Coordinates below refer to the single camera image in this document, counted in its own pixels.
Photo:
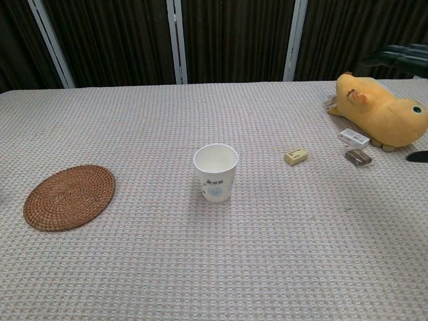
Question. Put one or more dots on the yellow plush animal toy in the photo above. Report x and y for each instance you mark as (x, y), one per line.
(381, 113)

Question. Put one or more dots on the brown woven rattan coaster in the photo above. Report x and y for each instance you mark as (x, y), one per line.
(69, 198)

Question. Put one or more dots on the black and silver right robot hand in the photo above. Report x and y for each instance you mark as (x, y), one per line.
(401, 57)

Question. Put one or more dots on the white paper cup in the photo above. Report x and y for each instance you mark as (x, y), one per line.
(216, 180)

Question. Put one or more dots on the small yellow eraser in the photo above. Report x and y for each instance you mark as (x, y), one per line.
(296, 157)

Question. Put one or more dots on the white partition frame post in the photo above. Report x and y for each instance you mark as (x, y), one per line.
(295, 40)
(177, 41)
(51, 43)

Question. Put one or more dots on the small white printed box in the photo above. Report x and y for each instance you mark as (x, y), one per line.
(353, 137)

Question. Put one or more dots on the pinkish woven tablecloth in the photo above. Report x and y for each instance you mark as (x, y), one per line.
(200, 250)

